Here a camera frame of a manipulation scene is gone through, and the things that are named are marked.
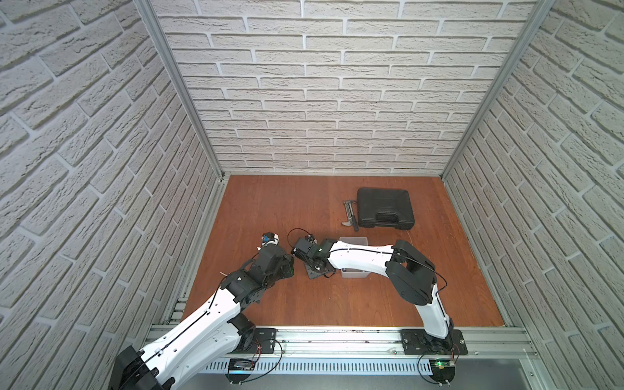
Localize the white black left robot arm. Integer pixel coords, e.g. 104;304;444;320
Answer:
107;243;294;389

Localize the translucent white storage box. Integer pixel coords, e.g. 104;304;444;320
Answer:
340;237;370;279

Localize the grey metal pipe wrench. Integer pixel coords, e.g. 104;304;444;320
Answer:
342;200;359;232

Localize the black plastic tool case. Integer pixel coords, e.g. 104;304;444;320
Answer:
357;188;415;230

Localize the left small circuit board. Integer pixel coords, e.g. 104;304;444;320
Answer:
225;358;255;384

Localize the small circuit board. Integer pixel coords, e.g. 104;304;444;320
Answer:
429;360;456;386
225;358;255;384

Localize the right small circuit board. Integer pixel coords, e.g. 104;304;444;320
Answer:
429;360;456;386

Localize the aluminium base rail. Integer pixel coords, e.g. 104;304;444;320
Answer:
145;325;537;362

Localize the white slotted cable duct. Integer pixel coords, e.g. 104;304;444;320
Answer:
200;357;451;375

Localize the aluminium left corner post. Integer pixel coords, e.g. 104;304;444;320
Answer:
135;0;225;180

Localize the aluminium corner post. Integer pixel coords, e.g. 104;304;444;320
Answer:
135;0;225;180
440;0;556;182

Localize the aluminium right corner post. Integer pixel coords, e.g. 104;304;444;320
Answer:
440;0;556;182

